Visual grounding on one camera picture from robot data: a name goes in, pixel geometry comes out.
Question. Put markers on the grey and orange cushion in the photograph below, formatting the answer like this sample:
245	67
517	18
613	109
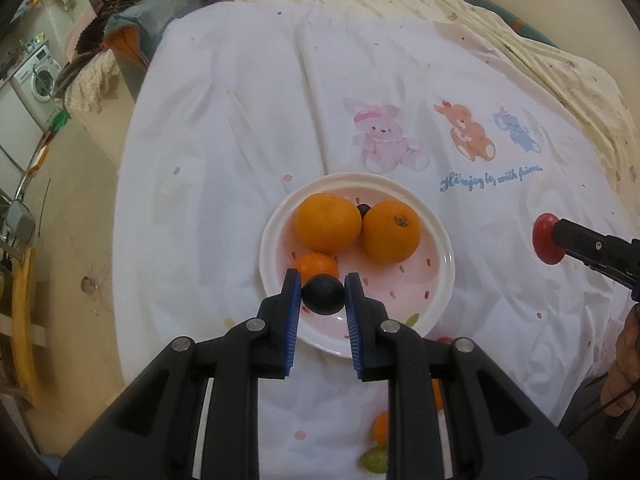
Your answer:
127	27

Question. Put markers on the green dustpan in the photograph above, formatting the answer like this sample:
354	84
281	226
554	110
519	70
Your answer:
60	120

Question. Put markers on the grey metal chair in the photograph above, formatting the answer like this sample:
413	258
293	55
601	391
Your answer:
17	222

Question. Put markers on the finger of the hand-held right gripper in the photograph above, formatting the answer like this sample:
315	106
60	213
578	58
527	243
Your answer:
595	250

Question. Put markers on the white animal-print blanket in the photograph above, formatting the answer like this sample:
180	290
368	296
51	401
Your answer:
225	160

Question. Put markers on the white lower kitchen cabinet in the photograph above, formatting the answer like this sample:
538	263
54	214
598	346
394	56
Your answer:
15	125

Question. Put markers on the beige lace cloth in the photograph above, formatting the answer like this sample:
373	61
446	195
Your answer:
90	85

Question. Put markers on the pink strawberry-print plate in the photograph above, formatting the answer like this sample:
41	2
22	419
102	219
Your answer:
425	280

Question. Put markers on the dark purple plum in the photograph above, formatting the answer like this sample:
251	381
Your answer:
324	296

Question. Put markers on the person's right hand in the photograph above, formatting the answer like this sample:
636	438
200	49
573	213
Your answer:
625	360

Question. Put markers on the red cherry tomato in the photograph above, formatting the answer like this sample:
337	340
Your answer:
542	237
445	340

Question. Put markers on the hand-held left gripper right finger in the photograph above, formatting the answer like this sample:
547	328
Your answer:
352	330

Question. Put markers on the large orange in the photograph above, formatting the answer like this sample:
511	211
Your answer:
390	235
325	222

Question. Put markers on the small tangerine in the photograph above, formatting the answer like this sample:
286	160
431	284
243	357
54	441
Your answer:
381	427
315	266

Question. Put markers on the white washing machine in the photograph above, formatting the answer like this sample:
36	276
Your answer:
37	80

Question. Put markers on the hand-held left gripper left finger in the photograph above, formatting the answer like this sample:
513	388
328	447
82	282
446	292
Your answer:
295	330

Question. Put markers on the teal pillow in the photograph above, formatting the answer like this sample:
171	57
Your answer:
520	25

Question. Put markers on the yellow wooden chair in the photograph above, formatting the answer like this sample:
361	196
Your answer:
25	335

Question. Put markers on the small dark grape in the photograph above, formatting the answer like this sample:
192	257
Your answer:
363	209

